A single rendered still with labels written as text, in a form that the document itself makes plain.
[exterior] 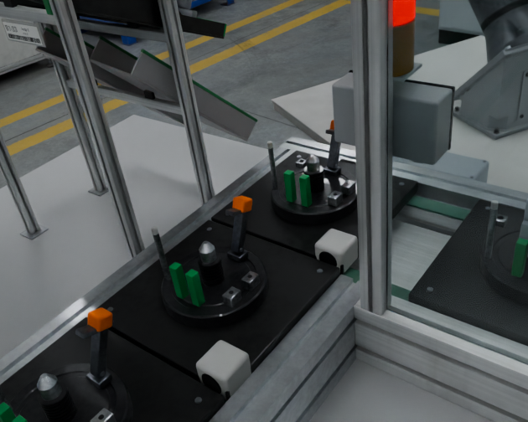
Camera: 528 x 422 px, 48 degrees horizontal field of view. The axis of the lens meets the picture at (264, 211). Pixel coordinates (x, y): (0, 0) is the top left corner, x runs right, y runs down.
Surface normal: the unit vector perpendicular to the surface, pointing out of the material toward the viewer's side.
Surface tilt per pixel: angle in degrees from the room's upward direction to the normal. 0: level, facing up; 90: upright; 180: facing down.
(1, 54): 90
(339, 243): 0
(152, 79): 90
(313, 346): 0
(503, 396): 90
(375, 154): 90
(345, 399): 0
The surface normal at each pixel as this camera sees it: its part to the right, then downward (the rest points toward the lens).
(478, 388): -0.60, 0.51
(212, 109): 0.68, 0.35
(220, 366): -0.11, -0.82
